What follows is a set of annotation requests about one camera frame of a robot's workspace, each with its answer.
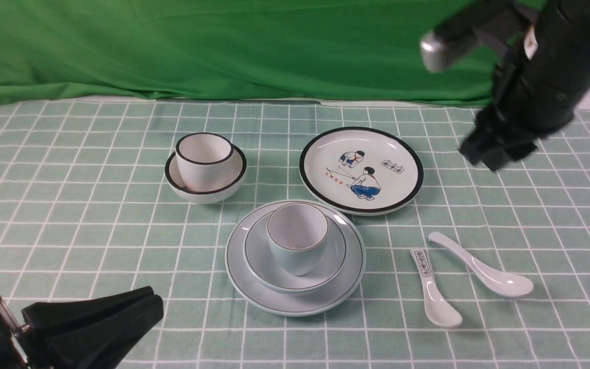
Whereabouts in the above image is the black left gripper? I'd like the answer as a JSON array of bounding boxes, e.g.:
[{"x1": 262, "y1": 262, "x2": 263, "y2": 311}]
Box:
[{"x1": 0, "y1": 286, "x2": 164, "y2": 368}]

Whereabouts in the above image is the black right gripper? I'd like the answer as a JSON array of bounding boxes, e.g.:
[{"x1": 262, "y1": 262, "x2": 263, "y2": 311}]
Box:
[{"x1": 459, "y1": 58, "x2": 577, "y2": 172}]

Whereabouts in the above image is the plain white ceramic spoon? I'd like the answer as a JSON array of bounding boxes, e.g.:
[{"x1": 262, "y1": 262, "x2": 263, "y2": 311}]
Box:
[{"x1": 428, "y1": 232, "x2": 534, "y2": 299}]

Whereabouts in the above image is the pale blue cup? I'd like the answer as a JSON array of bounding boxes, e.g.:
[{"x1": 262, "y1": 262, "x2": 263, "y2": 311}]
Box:
[{"x1": 265, "y1": 202, "x2": 330, "y2": 276}]

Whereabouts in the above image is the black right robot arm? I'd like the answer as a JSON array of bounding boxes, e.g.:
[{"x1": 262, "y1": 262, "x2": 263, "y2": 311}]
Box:
[{"x1": 420, "y1": 1, "x2": 590, "y2": 172}]

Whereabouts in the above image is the illustrated plate black rim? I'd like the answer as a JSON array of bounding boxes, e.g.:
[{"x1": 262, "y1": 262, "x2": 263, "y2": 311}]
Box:
[{"x1": 298, "y1": 127, "x2": 424, "y2": 216}]

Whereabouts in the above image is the white spoon with characters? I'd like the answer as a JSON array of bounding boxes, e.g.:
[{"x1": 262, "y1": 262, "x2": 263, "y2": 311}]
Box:
[{"x1": 410, "y1": 248, "x2": 462, "y2": 329}]

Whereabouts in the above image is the green backdrop cloth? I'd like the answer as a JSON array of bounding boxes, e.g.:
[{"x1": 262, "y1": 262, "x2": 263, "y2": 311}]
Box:
[{"x1": 0, "y1": 1, "x2": 498, "y2": 106}]

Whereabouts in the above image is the pale blue plate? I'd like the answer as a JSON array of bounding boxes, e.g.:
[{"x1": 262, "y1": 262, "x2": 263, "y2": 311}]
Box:
[{"x1": 224, "y1": 200, "x2": 367, "y2": 317}]

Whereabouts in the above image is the white cup black rim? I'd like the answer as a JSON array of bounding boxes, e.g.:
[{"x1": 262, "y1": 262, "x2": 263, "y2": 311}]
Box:
[{"x1": 176, "y1": 132, "x2": 238, "y2": 192}]

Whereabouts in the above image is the white bowl black rim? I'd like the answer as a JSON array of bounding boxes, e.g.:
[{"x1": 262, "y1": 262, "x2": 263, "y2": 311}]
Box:
[{"x1": 164, "y1": 145, "x2": 247, "y2": 204}]

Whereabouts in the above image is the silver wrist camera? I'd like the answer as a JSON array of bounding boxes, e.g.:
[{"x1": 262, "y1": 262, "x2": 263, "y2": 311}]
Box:
[{"x1": 419, "y1": 0, "x2": 536, "y2": 73}]

